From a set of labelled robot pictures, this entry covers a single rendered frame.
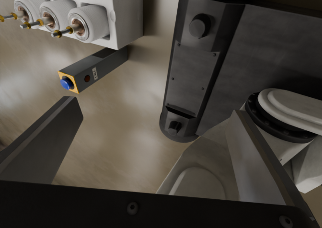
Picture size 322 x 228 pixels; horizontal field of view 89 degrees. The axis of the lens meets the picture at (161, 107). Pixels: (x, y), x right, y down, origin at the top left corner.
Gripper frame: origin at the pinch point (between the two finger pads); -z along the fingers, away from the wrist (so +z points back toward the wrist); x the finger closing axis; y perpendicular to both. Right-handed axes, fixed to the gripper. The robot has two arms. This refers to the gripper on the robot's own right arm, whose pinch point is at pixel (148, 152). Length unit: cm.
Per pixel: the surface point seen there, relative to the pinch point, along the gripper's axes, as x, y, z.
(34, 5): 44, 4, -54
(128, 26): 14, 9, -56
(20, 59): 107, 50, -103
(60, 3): 34, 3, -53
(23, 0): 46, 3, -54
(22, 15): 48, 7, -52
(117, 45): 17, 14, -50
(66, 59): 60, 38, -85
